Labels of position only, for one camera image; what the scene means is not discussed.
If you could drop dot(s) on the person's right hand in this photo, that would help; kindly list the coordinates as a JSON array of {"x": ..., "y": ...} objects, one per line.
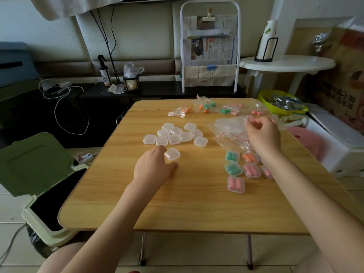
[{"x": 264, "y": 139}]

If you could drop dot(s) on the person's left hand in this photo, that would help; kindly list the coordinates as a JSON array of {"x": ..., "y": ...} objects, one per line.
[{"x": 150, "y": 172}]

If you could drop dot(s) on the person's left thumb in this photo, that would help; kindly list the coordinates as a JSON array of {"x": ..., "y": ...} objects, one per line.
[{"x": 172, "y": 167}]

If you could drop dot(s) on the person's right fingers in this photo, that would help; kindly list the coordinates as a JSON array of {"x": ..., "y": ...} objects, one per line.
[{"x": 256, "y": 121}]

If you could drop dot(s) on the small clear plastic case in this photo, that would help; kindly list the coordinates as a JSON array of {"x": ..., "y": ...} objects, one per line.
[{"x": 173, "y": 154}]

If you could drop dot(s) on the person's right forearm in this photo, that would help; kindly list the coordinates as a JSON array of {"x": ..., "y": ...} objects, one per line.
[{"x": 307, "y": 201}]

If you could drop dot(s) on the person's left forearm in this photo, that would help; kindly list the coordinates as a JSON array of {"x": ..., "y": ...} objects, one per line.
[{"x": 113, "y": 224}]

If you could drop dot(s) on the yellow bowl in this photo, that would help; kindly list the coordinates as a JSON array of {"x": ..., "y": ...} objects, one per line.
[{"x": 266, "y": 102}]

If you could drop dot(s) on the bag of green pink earplugs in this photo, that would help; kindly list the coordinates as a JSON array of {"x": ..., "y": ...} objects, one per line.
[{"x": 231, "y": 108}]

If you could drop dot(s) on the pile of red-striped zip bags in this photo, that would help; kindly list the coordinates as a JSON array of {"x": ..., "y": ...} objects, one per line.
[{"x": 227, "y": 130}]

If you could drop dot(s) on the cluster of empty clear cases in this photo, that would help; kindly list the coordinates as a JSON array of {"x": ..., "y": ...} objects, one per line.
[{"x": 176, "y": 135}]

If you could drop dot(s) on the silver foil packets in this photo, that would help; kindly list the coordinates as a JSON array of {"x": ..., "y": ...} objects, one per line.
[{"x": 285, "y": 102}]

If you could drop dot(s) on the clear case with orange earplugs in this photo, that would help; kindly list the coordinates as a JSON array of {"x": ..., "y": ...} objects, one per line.
[{"x": 250, "y": 158}]

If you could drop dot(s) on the cream plastic basin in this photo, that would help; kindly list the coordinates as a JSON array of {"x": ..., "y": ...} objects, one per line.
[{"x": 295, "y": 120}]

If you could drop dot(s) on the clear case with green earplugs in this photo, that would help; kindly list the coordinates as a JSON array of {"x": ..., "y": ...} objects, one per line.
[
  {"x": 233, "y": 169},
  {"x": 232, "y": 156}
]

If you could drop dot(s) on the clear case with pink earplugs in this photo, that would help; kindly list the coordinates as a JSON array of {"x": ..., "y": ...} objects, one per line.
[
  {"x": 252, "y": 170},
  {"x": 266, "y": 171},
  {"x": 236, "y": 184}
]

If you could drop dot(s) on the bag of orange green earplugs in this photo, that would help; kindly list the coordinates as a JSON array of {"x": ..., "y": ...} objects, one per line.
[{"x": 205, "y": 106}]

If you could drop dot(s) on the pink plastic stool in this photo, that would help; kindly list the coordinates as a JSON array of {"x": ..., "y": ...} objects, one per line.
[{"x": 307, "y": 140}]

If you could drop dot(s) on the white round side table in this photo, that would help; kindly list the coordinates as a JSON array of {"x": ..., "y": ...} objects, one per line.
[{"x": 287, "y": 63}]

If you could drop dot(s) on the blue binder clip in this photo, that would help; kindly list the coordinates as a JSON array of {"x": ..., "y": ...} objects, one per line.
[{"x": 211, "y": 68}]

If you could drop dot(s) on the dark low cabinet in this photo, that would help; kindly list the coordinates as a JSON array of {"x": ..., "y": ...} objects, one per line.
[{"x": 170, "y": 89}]

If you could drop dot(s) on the white plastic step stool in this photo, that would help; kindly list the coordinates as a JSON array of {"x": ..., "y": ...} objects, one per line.
[{"x": 338, "y": 144}]

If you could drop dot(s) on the white bottle with green leaf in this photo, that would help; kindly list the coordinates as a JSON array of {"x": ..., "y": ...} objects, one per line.
[{"x": 270, "y": 35}]

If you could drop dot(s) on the metal folding table leg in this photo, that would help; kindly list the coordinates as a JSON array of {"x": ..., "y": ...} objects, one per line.
[
  {"x": 143, "y": 249},
  {"x": 249, "y": 251}
]

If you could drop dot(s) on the white power strip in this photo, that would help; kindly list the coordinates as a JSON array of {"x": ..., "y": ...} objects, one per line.
[{"x": 84, "y": 158}]

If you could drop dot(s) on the newspapers in rack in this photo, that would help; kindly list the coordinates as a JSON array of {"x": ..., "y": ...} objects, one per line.
[{"x": 210, "y": 45}]

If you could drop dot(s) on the brown printed cardboard box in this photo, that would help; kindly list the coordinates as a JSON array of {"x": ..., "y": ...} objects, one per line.
[{"x": 338, "y": 82}]

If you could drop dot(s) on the small black holder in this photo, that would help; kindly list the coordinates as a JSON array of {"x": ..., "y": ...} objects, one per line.
[{"x": 131, "y": 83}]

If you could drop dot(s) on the clear plastic wrapper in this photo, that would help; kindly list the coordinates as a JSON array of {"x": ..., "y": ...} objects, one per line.
[{"x": 116, "y": 88}]

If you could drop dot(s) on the crumpled silver foil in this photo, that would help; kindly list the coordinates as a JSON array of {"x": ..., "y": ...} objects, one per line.
[{"x": 320, "y": 42}]

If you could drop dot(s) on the white metal magazine rack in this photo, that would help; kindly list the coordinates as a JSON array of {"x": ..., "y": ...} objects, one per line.
[{"x": 182, "y": 48}]

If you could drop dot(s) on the crumpled clear plastic bag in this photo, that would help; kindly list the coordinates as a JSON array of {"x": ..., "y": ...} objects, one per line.
[{"x": 131, "y": 68}]

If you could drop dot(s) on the dark spray bottle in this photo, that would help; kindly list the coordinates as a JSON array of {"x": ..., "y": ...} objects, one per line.
[{"x": 105, "y": 73}]

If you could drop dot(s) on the wooden clip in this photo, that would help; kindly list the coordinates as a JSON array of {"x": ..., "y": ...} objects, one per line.
[{"x": 209, "y": 15}]

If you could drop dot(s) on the white charger block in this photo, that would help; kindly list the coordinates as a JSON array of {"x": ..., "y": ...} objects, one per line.
[{"x": 64, "y": 83}]

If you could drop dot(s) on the green lidded trash bin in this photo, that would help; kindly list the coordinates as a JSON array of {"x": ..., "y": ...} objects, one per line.
[{"x": 34, "y": 164}]

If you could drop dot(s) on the person's left leg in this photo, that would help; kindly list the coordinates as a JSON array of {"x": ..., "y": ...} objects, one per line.
[{"x": 55, "y": 260}]

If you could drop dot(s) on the person's leg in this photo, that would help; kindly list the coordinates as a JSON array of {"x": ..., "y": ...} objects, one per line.
[
  {"x": 315, "y": 263},
  {"x": 55, "y": 260}
]

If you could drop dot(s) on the black bin bag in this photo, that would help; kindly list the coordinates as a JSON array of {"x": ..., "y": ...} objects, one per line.
[{"x": 38, "y": 241}]

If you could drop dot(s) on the person's right leg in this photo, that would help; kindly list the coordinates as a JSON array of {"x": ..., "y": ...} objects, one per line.
[{"x": 315, "y": 263}]

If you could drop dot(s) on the beige hanging cloth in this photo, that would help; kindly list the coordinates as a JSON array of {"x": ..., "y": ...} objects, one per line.
[{"x": 93, "y": 4}]

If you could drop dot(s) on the blue grey chair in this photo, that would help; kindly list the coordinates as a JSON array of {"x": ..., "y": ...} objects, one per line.
[{"x": 15, "y": 63}]

